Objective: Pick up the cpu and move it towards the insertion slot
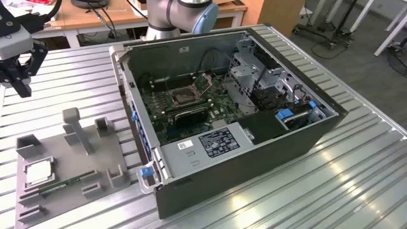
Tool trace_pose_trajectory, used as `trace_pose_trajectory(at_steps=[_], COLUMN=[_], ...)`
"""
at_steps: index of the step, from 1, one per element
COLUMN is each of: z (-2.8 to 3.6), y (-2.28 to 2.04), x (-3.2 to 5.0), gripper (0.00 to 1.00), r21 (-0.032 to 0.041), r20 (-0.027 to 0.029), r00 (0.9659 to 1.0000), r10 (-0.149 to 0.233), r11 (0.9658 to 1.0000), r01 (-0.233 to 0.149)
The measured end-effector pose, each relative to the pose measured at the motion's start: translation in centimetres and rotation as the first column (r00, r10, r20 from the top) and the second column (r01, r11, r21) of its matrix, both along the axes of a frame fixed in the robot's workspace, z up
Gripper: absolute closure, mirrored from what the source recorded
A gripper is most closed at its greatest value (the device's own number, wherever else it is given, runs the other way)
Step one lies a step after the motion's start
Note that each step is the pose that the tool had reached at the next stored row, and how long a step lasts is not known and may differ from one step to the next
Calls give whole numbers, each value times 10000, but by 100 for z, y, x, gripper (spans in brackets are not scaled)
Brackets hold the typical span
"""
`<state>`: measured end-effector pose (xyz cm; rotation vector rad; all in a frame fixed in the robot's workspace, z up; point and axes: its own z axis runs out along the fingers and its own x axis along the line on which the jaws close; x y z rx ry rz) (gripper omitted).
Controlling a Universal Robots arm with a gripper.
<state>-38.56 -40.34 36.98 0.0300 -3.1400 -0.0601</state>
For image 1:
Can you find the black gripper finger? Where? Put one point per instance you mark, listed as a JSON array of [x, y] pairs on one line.
[[38, 52]]

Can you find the silver CPU with green edge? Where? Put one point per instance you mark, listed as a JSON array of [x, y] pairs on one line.
[[38, 173]]

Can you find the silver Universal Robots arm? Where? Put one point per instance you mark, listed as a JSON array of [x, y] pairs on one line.
[[165, 14]]

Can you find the black RAM slot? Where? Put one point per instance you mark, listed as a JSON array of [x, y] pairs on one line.
[[177, 83], [191, 106], [191, 110]]

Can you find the CPU socket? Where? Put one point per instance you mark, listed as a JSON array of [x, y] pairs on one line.
[[185, 97]]

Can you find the black wrist connector block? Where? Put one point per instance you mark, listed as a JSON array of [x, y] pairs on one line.
[[30, 22]]

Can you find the dark round desk object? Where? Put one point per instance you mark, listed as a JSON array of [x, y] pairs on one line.
[[91, 3]]

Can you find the blue card retention clip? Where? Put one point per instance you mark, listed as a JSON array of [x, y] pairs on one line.
[[148, 149], [133, 116], [145, 142], [143, 134]]

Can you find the grey parts rack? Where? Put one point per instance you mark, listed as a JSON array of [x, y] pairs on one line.
[[95, 152]]

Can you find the green RAM stick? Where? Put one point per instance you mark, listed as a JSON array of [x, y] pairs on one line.
[[62, 184]]

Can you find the black graphics card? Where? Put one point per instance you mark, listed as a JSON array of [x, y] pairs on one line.
[[191, 119]]

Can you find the blue case latch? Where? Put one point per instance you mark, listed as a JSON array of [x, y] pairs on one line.
[[145, 173]]

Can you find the green motherboard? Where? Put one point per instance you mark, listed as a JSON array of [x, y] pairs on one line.
[[219, 100]]

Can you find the small silver heatsink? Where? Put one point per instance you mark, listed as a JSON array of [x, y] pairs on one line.
[[219, 123]]

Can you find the silver drive cage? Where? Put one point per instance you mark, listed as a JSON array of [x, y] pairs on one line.
[[241, 78]]

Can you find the silver power supply box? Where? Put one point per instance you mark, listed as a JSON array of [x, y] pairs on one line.
[[191, 157]]

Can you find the black plastic shroud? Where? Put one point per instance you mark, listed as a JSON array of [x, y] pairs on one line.
[[260, 128]]

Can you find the wooden cabinet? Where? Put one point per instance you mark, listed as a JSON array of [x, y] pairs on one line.
[[279, 14]]

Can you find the hard disk in blue carrier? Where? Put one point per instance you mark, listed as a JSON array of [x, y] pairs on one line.
[[284, 114]]

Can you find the open black PC case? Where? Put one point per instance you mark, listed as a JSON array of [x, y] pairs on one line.
[[237, 181]]

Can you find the blue drive bay latch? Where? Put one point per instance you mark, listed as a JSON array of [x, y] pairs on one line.
[[311, 104]]

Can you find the black wheeled equipment stand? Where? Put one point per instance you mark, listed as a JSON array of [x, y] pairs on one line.
[[341, 31]]

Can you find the white table frame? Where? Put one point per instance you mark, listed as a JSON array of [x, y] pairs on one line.
[[389, 35]]

